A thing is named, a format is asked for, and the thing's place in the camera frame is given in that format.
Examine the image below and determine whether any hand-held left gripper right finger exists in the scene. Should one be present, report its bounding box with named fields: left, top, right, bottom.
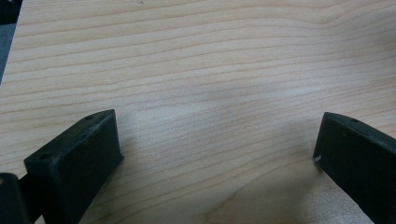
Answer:
left=312, top=111, right=396, bottom=224

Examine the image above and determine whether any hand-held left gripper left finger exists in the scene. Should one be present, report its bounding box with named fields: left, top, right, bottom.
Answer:
left=19, top=108, right=125, bottom=224

